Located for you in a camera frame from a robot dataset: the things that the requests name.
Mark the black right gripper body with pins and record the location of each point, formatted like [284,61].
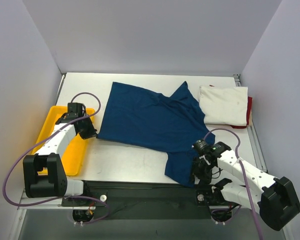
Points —
[198,168]

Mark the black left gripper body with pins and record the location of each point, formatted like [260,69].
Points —
[87,129]

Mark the blue t shirt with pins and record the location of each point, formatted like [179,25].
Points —
[170,124]

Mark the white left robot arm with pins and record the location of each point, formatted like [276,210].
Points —
[44,174]

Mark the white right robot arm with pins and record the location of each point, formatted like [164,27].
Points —
[274,199]

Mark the yellow plastic tray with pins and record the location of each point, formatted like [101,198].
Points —
[73,157]

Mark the white folded t shirt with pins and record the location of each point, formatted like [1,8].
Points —
[224,105]

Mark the red folded t shirt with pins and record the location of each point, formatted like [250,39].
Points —
[249,111]

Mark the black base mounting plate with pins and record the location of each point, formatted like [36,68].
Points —
[146,201]

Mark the aluminium frame rail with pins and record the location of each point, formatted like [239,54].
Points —
[50,205]

